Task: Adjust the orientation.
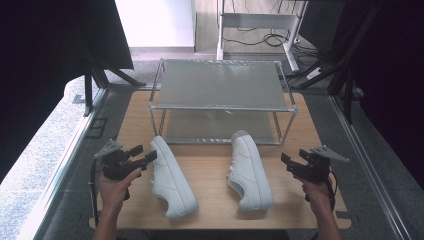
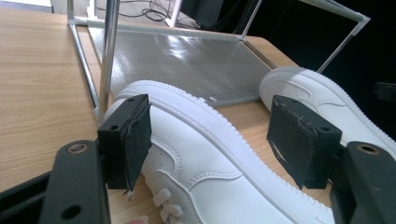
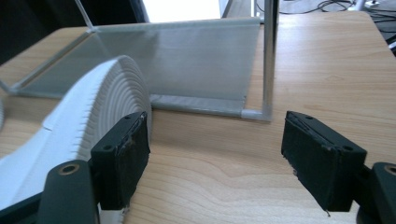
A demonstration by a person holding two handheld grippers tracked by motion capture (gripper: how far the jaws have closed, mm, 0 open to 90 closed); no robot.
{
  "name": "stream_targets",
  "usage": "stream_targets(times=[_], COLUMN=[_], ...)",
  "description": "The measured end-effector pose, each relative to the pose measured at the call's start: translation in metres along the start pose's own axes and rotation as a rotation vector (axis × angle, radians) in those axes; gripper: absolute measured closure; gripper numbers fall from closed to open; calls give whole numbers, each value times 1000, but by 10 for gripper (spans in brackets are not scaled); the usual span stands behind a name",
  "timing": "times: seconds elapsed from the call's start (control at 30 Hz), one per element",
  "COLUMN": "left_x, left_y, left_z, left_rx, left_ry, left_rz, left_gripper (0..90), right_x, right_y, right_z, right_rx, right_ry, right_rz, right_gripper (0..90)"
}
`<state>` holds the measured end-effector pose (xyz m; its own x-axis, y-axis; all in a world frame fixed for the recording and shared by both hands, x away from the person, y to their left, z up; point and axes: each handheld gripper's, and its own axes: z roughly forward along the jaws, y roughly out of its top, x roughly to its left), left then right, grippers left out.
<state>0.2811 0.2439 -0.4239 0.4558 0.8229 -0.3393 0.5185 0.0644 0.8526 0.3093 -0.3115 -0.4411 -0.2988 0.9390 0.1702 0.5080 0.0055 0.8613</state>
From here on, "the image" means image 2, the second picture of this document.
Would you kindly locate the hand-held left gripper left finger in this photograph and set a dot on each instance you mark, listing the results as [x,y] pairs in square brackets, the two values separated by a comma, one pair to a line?
[124,140]

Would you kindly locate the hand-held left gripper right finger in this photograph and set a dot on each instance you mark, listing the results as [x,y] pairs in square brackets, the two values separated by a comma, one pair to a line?
[299,140]

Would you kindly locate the white sneaker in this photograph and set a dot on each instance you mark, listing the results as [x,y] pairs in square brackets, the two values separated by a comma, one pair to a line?
[330,93]
[211,155]

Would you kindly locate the silver metal shoe rack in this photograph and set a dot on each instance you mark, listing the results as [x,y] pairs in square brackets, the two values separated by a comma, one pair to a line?
[186,62]

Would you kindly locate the dark box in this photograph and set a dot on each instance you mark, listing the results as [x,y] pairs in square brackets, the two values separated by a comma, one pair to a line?
[386,91]

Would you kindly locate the white stand leg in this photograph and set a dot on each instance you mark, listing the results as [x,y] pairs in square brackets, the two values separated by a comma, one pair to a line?
[173,15]

